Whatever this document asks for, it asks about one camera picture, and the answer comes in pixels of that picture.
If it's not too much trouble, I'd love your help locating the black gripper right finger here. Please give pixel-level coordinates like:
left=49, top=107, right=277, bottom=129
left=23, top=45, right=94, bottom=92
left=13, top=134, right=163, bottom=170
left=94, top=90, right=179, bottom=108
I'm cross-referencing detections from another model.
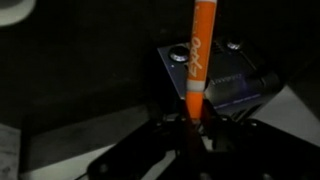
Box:
left=202, top=101, right=320, bottom=180

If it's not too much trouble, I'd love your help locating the dark blue box with bolts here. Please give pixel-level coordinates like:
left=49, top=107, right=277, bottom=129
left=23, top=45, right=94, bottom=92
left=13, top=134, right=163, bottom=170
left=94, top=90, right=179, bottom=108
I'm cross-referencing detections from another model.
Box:
left=157, top=37, right=283, bottom=121

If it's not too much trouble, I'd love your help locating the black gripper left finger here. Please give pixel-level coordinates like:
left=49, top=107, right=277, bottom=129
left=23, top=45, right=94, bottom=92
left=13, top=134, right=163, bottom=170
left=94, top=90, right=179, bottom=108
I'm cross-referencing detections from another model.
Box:
left=87, top=117, right=196, bottom=180

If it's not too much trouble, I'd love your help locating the white mug rim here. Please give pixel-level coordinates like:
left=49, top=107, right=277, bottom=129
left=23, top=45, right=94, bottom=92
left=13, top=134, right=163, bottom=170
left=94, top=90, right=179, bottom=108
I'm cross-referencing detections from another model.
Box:
left=0, top=0, right=37, bottom=27

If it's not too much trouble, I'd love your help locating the orange Expo marker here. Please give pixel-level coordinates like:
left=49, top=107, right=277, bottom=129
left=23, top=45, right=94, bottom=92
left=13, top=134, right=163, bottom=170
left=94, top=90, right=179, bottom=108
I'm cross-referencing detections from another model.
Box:
left=185, top=0, right=217, bottom=119

